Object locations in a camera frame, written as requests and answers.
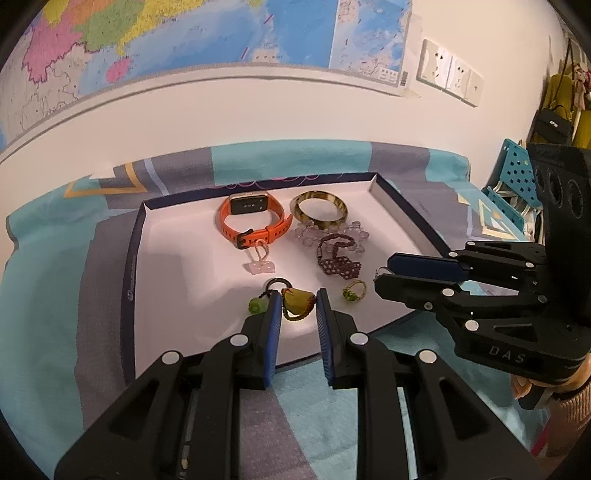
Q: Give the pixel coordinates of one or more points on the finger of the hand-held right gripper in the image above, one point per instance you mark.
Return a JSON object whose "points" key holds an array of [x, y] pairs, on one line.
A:
{"points": [[425, 267], [415, 293]]}

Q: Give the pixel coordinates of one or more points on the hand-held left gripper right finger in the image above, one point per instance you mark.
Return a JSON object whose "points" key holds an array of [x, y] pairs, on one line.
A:
{"points": [[325, 341]]}

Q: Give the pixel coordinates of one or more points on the blue perforated plastic chair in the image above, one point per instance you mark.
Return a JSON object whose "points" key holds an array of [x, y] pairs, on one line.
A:
{"points": [[512, 166]]}

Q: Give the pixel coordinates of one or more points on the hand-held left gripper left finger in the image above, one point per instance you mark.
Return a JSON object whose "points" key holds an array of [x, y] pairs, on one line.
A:
{"points": [[271, 341]]}

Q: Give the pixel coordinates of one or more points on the person's right hand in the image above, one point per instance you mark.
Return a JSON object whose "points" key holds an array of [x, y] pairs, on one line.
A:
{"points": [[519, 386]]}

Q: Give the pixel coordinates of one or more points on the teal and grey printed blanket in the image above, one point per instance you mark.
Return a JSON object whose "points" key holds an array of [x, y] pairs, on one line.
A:
{"points": [[55, 277]]}

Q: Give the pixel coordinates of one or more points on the white wall outlet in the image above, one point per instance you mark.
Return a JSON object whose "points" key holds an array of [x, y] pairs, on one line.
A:
{"points": [[435, 63], [458, 74], [474, 87]]}

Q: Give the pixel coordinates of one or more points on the tortoiseshell bangle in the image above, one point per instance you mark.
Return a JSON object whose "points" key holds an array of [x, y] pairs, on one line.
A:
{"points": [[323, 225]]}

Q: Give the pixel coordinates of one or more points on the dark blue shallow box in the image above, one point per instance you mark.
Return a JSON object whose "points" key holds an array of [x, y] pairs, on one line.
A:
{"points": [[184, 258]]}

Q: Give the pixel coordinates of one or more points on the colourful wall map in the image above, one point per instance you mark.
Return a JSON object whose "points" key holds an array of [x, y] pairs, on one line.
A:
{"points": [[184, 46]]}

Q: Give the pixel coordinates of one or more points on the person's right forearm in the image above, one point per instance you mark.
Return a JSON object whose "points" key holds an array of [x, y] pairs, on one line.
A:
{"points": [[572, 424]]}

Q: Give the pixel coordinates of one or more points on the yellow coat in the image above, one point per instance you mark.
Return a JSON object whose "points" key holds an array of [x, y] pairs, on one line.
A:
{"points": [[561, 90]]}

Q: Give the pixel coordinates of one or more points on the green bead charm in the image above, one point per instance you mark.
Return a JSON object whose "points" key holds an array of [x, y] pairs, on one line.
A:
{"points": [[256, 305]]}

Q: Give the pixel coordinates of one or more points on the orange smartwatch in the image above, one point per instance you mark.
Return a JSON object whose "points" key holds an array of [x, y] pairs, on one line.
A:
{"points": [[226, 226]]}

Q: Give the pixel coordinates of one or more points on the white plush toy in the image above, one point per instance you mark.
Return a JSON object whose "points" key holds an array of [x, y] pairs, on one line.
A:
{"points": [[579, 83]]}

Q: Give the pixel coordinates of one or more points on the black handbag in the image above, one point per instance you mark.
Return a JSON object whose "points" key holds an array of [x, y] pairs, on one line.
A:
{"points": [[551, 124]]}

